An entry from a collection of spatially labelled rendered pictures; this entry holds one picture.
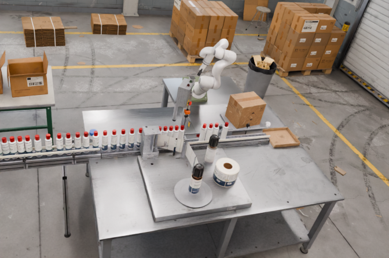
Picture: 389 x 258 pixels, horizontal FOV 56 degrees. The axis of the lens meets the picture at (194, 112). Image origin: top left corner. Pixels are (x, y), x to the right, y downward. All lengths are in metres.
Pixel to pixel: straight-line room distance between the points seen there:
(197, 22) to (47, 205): 3.89
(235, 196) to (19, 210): 2.12
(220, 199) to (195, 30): 4.03
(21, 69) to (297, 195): 3.01
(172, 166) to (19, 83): 1.80
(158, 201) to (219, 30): 4.36
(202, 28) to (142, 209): 4.24
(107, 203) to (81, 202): 1.14
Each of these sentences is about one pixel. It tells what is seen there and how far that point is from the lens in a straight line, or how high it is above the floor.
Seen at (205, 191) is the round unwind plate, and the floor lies 0.89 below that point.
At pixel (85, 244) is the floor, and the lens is 3.70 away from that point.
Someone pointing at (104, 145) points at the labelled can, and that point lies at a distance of 3.18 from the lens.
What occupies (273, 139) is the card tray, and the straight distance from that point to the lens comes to 3.84.
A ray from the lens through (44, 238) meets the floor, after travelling 3.79.
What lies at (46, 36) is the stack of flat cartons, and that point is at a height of 0.18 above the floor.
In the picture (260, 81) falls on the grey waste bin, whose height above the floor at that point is 0.38.
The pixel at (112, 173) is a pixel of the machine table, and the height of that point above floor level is 0.83.
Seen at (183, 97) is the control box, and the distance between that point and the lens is 3.09.
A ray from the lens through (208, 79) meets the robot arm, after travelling 3.70.
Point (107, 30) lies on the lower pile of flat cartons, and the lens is 7.37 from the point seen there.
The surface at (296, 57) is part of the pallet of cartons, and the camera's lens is 6.92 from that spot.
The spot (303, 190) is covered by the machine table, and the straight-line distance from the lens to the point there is 3.42.
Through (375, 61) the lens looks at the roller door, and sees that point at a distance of 7.48.
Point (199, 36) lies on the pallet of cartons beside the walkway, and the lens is 6.56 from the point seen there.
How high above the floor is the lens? 3.04
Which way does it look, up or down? 34 degrees down
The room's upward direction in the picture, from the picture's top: 11 degrees clockwise
